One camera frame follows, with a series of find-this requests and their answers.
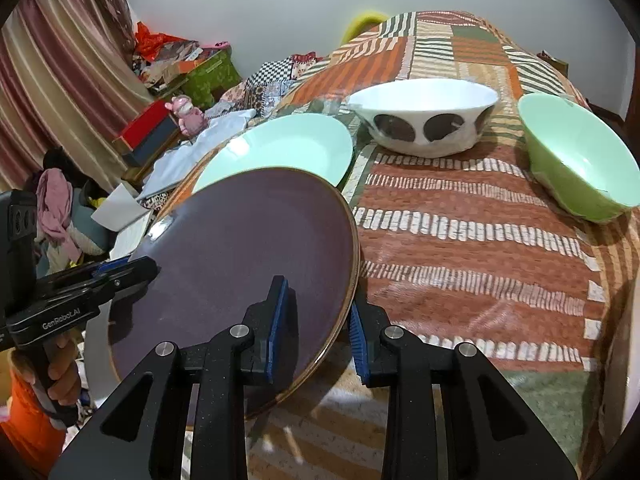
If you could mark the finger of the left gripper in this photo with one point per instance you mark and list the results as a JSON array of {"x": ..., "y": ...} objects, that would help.
[{"x": 125, "y": 276}]

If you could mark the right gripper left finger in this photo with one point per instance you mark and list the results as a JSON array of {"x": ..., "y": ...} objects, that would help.
[{"x": 138, "y": 432}]

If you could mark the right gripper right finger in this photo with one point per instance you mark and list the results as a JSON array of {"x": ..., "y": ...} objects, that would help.
[{"x": 449, "y": 407}]

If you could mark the white large plate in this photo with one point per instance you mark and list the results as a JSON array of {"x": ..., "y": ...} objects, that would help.
[{"x": 101, "y": 377}]

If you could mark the dark purple plate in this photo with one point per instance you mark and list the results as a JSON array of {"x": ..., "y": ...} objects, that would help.
[{"x": 219, "y": 255}]

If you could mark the mint green plate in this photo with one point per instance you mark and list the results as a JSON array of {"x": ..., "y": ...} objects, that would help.
[{"x": 315, "y": 143}]

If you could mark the left hand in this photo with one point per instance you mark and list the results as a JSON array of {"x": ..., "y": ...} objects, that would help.
[{"x": 63, "y": 370}]

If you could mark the pink cloth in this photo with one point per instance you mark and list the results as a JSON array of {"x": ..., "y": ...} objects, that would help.
[{"x": 54, "y": 211}]

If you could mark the white folded cloth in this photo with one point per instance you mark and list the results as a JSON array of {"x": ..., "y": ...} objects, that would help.
[{"x": 175, "y": 165}]

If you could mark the dark blue box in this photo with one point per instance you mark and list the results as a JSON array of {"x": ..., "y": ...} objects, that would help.
[{"x": 152, "y": 143}]

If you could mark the red box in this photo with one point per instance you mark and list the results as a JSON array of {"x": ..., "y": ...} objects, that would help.
[{"x": 140, "y": 127}]

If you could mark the pink rabbit figurine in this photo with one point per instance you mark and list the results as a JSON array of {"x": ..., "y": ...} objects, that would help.
[{"x": 190, "y": 119}]

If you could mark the patchwork striped bed cover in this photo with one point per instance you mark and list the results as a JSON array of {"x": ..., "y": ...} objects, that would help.
[{"x": 470, "y": 247}]

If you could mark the striped brown curtain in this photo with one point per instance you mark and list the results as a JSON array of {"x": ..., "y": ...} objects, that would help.
[{"x": 67, "y": 83}]

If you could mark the green storage box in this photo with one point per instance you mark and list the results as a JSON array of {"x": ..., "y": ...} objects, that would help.
[{"x": 206, "y": 83}]

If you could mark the red plastic bag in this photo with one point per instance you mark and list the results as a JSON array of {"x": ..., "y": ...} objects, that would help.
[{"x": 149, "y": 44}]

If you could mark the checkered patchwork blanket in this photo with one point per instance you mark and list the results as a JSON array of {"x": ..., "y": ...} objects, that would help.
[{"x": 263, "y": 91}]

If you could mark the green bowl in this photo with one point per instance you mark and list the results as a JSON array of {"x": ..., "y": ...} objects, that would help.
[{"x": 578, "y": 158}]

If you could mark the white bowl with dark spots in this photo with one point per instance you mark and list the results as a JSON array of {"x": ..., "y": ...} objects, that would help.
[{"x": 425, "y": 117}]

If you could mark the yellow foam tube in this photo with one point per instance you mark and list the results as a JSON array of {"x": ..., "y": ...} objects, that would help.
[{"x": 363, "y": 22}]

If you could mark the brown cardboard box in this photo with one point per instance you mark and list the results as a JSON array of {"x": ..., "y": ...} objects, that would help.
[{"x": 561, "y": 66}]

